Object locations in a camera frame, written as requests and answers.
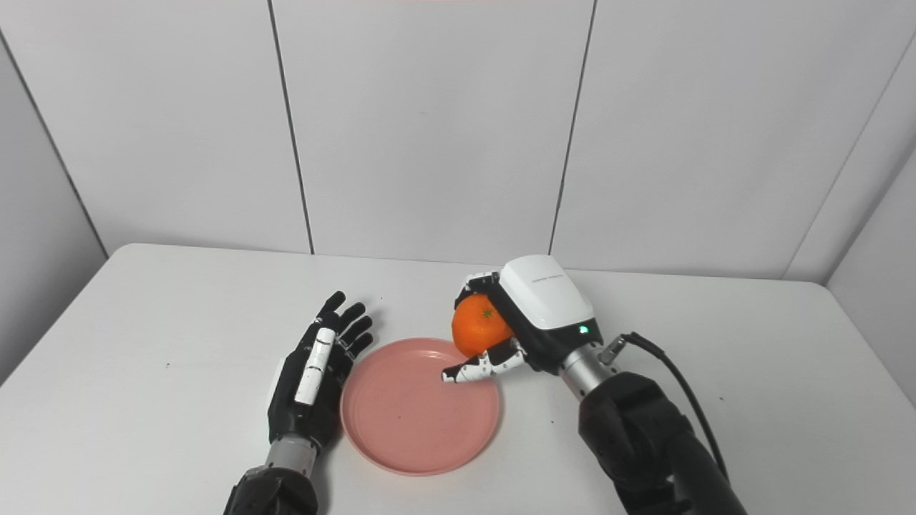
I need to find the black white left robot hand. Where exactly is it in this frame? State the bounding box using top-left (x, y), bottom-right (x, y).
top-left (267, 290), bottom-right (375, 453)

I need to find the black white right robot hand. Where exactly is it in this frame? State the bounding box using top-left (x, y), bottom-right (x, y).
top-left (441, 255), bottom-right (604, 385)

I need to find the orange fruit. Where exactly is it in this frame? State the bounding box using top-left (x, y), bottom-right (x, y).
top-left (451, 294), bottom-right (515, 359)

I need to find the pink round plate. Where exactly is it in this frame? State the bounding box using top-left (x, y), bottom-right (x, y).
top-left (341, 338), bottom-right (501, 477)

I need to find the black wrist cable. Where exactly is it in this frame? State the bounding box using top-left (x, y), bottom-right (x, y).
top-left (599, 332), bottom-right (731, 484)

